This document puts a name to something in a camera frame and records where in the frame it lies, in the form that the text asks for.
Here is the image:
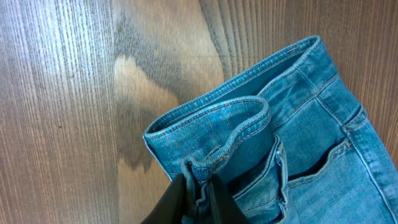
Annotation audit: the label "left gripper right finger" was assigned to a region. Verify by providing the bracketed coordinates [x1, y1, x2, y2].
[209, 174, 249, 224]

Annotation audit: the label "light blue jeans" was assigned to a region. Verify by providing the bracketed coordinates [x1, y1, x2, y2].
[143, 35, 397, 223]

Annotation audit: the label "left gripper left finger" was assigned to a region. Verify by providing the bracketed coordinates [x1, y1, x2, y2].
[141, 174, 186, 224]

